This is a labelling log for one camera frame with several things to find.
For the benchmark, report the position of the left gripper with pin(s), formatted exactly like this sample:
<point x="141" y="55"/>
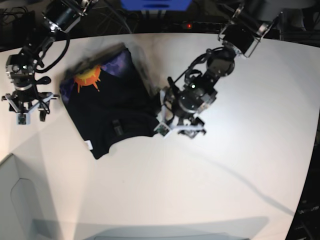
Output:
<point x="183" y="123"/>

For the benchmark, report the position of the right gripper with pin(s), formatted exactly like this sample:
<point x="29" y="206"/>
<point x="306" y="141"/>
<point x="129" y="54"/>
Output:
<point x="29" y="102"/>

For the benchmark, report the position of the black T-shirt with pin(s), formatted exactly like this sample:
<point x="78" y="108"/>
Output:
<point x="108" y="101"/>

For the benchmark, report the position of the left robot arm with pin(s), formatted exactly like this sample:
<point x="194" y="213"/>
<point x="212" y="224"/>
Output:
<point x="180" y="107"/>

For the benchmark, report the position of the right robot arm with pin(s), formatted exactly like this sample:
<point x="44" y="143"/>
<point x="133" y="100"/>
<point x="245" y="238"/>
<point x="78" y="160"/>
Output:
<point x="60" y="16"/>

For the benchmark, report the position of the white T-shirt label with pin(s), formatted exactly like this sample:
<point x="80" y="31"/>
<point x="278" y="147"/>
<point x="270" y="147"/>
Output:
<point x="89" y="144"/>

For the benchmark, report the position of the black power strip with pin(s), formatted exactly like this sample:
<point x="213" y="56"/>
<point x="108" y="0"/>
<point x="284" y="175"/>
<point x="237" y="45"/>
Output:
<point x="198" y="27"/>

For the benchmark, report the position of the blue box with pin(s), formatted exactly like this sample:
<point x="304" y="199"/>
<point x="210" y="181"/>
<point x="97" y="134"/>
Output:
<point x="167" y="5"/>

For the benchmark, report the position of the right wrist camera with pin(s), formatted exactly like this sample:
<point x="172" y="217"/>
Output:
<point x="23" y="118"/>

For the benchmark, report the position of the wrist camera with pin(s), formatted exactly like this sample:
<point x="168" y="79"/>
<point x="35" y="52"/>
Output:
<point x="163" y="129"/>
<point x="23" y="118"/>

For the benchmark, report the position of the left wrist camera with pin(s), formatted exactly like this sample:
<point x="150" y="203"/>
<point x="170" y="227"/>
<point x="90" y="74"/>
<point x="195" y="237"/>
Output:
<point x="163" y="129"/>

